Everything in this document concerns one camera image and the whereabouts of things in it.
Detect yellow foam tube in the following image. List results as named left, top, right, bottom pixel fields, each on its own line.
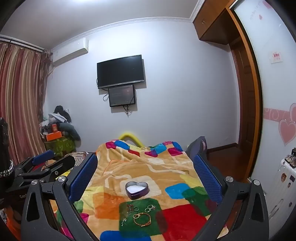
left=118, top=132, right=145, bottom=148

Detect green patterned box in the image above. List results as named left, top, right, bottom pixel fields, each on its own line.
left=44, top=136, right=77, bottom=156

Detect white air conditioner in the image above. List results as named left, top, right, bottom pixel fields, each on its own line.
left=51, top=37, right=89, bottom=66

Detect wooden overhead cabinet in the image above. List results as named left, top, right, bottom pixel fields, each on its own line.
left=193, top=0, right=234, bottom=45

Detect white suitcase with stickers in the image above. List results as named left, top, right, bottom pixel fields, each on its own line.
left=266, top=158, right=296, bottom=233

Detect striped cloth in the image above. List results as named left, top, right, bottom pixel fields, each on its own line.
left=66, top=151, right=88, bottom=165

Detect small black wall monitor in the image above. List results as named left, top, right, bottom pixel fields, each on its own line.
left=108, top=85, right=136, bottom=107

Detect pile of clothes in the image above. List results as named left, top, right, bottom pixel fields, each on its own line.
left=39, top=105, right=81, bottom=142

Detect purple heart-shaped tin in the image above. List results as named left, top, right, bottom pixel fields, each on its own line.
left=125, top=181, right=149, bottom=200

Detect wooden door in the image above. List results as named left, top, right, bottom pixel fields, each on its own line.
left=231, top=43, right=258, bottom=182

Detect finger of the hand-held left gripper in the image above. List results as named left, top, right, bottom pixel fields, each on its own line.
left=44, top=156, right=76, bottom=177
left=31, top=149, right=55, bottom=166

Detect colourful patchwork fleece blanket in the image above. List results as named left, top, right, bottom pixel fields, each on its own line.
left=50, top=140, right=228, bottom=241

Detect dark backpack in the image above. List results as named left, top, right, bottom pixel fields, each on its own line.
left=186, top=137, right=208, bottom=161

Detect black monitor cables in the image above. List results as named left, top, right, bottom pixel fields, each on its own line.
left=96, top=77, right=137, bottom=116

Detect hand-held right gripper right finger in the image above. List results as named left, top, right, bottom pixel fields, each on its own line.
left=193, top=154, right=270, bottom=241

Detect black wall television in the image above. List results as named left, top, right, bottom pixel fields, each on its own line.
left=97, top=55, right=146, bottom=89

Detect orange box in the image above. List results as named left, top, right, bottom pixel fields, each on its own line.
left=45, top=130, right=63, bottom=142

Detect black white braided strap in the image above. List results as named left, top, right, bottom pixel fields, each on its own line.
left=0, top=160, right=15, bottom=179

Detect white wardrobe door pink hearts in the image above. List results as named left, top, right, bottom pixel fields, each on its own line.
left=233, top=0, right=296, bottom=193

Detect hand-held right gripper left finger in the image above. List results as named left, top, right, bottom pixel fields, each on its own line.
left=21, top=153, right=100, bottom=241

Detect gold red braided bracelet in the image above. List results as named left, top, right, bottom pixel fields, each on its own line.
left=134, top=212, right=152, bottom=227

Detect striped red curtain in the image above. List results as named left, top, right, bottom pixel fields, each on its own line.
left=0, top=35, right=52, bottom=167

